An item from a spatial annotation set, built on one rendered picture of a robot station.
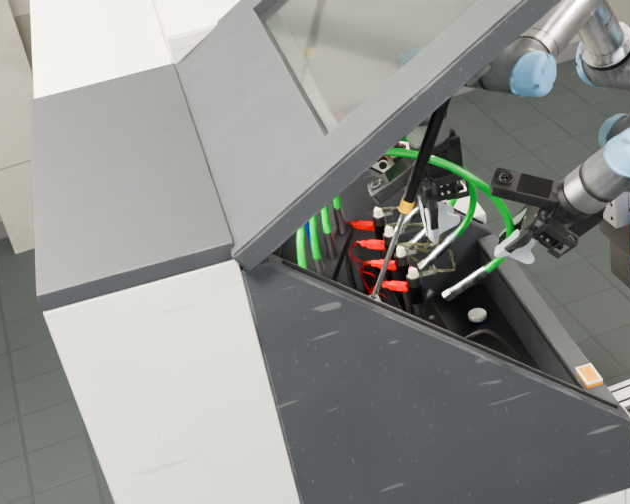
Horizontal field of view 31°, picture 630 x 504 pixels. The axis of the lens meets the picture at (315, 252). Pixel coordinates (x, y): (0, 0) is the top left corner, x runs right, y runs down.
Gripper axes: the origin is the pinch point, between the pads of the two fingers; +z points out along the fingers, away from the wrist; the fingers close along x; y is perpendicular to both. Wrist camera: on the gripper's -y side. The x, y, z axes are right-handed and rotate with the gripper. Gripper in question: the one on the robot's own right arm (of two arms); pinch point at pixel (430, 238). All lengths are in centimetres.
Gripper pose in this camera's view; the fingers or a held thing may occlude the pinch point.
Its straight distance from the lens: 208.7
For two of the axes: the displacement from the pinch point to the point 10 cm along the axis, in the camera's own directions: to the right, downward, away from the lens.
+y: 9.6, -2.7, 1.0
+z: 1.7, 8.3, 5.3
